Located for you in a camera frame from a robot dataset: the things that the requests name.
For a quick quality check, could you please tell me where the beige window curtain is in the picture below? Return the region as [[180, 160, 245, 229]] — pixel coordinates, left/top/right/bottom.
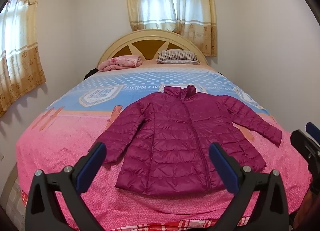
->
[[0, 0, 47, 118], [124, 0, 217, 57]]

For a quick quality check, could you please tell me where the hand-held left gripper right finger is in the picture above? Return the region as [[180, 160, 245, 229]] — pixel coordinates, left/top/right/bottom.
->
[[209, 142, 290, 231]]

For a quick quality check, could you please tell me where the magenta puffer jacket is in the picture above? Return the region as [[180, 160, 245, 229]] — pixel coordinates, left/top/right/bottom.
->
[[94, 84, 283, 196]]

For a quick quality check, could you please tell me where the folded pink floral blanket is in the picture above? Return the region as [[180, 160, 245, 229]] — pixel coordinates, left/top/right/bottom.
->
[[97, 55, 143, 72]]

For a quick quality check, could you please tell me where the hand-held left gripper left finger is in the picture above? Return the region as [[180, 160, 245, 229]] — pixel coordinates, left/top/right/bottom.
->
[[25, 142, 108, 231]]

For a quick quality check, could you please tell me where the striped pillow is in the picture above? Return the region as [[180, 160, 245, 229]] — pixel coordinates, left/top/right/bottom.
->
[[157, 49, 200, 64]]

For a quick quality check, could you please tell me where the cream wooden headboard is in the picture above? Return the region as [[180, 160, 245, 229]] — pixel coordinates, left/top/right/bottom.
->
[[98, 29, 209, 65]]

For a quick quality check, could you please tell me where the person's right forearm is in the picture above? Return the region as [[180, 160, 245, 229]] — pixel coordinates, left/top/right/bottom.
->
[[294, 183, 320, 224]]

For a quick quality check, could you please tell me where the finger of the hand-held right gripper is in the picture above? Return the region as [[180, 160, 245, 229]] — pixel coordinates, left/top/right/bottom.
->
[[290, 129, 320, 165], [306, 122, 320, 145]]

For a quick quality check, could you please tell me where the pink and blue printed bedsheet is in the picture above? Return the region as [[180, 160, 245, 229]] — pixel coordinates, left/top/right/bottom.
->
[[16, 65, 313, 229]]

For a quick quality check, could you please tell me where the black bag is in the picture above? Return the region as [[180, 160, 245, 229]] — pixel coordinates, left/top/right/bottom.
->
[[84, 67, 100, 80]]

